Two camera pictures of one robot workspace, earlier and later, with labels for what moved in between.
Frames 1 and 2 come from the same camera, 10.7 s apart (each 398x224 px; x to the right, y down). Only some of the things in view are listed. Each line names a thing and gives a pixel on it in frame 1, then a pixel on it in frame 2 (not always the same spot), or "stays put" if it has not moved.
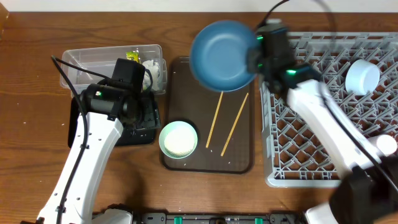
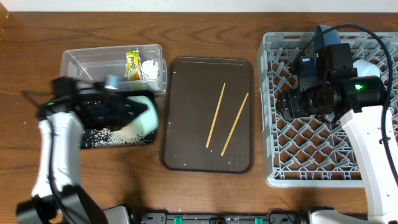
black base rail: [161, 218] stays put
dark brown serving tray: [224, 122] stays put
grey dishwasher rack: [360, 69] stays put
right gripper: [255, 56] to [291, 103]
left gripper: [150, 116] to [120, 107]
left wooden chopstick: [214, 120] stays put
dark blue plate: [219, 56] to [329, 38]
